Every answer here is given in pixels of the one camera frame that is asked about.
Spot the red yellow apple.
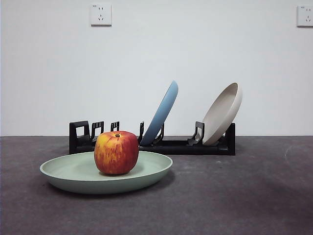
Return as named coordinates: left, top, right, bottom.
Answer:
left=94, top=130, right=140, bottom=176

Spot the black plate rack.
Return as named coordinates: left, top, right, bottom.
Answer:
left=69, top=120, right=236, bottom=156

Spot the green plate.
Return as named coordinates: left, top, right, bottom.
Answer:
left=39, top=150, right=174, bottom=195

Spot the white wall socket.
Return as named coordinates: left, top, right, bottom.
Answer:
left=90, top=3, right=112, bottom=26
left=296, top=5, right=313, bottom=27

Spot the blue plate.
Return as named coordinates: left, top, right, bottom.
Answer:
left=140, top=80, right=179, bottom=145

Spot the beige plate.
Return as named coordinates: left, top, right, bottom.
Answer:
left=201, top=82, right=243, bottom=145

